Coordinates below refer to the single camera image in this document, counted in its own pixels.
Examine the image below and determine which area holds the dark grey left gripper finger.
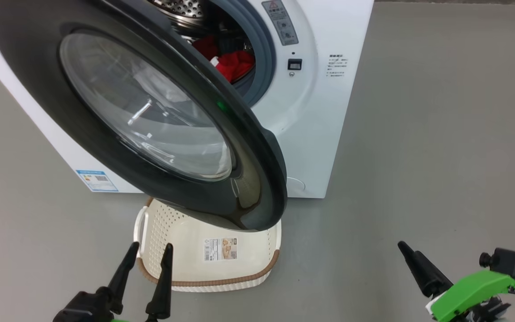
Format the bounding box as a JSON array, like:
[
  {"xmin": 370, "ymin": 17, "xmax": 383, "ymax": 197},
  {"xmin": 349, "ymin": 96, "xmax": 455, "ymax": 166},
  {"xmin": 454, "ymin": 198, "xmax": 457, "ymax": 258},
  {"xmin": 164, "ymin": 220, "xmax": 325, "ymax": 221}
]
[
  {"xmin": 145, "ymin": 243, "xmax": 174, "ymax": 320},
  {"xmin": 105, "ymin": 241, "xmax": 140, "ymax": 315}
]

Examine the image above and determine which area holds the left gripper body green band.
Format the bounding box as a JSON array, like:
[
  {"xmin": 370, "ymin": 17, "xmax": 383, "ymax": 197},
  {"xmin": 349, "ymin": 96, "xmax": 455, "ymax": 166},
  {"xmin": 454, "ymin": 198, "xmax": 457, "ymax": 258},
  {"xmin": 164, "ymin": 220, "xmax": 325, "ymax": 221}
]
[{"xmin": 53, "ymin": 288, "xmax": 128, "ymax": 322}]

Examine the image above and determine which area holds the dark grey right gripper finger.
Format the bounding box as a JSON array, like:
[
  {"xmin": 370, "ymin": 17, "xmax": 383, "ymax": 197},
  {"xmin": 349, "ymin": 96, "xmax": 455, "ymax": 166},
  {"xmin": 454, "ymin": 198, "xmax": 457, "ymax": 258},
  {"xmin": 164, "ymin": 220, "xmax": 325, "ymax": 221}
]
[
  {"xmin": 397, "ymin": 241, "xmax": 446, "ymax": 298},
  {"xmin": 412, "ymin": 251, "xmax": 454, "ymax": 288}
]

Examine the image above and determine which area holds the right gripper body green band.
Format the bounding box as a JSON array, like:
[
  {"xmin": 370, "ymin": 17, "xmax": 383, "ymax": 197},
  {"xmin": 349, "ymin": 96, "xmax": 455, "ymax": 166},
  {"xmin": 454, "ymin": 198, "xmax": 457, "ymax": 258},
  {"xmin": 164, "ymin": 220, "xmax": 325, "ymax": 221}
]
[{"xmin": 426, "ymin": 270, "xmax": 515, "ymax": 322}]

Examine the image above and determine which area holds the dark round washing machine door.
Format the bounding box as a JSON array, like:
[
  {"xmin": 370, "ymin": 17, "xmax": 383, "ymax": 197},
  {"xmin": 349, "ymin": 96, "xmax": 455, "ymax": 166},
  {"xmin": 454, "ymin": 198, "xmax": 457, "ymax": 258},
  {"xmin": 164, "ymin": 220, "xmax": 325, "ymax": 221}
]
[{"xmin": 0, "ymin": 0, "xmax": 288, "ymax": 232}]

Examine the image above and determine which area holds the red and white garment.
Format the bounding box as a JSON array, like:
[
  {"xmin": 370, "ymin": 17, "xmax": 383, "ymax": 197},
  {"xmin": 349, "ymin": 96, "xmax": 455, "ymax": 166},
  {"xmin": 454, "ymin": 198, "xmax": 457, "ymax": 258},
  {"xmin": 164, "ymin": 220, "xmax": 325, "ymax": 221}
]
[
  {"xmin": 215, "ymin": 50, "xmax": 256, "ymax": 84},
  {"xmin": 192, "ymin": 35, "xmax": 219, "ymax": 61}
]

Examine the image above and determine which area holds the cream perforated laundry basket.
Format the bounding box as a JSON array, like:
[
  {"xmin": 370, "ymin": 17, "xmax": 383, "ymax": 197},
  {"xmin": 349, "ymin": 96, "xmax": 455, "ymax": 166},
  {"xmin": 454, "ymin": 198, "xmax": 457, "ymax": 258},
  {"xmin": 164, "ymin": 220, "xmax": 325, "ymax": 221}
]
[{"xmin": 133, "ymin": 197, "xmax": 281, "ymax": 293}]

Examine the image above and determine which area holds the basket product label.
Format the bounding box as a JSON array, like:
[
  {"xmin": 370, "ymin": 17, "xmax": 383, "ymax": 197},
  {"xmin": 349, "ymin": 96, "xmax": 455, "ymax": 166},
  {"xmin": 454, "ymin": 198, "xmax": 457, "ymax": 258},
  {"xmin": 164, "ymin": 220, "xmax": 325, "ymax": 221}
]
[{"xmin": 203, "ymin": 237, "xmax": 239, "ymax": 262}]

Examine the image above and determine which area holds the white washing machine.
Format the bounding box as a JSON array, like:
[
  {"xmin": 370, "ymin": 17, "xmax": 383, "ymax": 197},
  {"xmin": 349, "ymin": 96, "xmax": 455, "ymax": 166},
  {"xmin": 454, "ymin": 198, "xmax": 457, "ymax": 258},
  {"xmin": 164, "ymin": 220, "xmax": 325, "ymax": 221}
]
[{"xmin": 0, "ymin": 0, "xmax": 375, "ymax": 199}]

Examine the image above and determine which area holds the blue energy label sticker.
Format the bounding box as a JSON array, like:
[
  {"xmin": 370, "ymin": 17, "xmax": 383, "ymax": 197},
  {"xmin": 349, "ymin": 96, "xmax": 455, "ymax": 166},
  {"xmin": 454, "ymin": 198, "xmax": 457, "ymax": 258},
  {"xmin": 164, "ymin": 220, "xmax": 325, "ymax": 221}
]
[{"xmin": 76, "ymin": 169, "xmax": 119, "ymax": 193}]

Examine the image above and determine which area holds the grey warning sticker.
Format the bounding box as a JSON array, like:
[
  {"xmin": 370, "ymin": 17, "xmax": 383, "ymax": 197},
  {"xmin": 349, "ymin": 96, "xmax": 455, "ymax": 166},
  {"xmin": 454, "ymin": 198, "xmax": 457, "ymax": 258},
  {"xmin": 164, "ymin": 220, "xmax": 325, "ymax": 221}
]
[{"xmin": 261, "ymin": 0, "xmax": 300, "ymax": 47}]

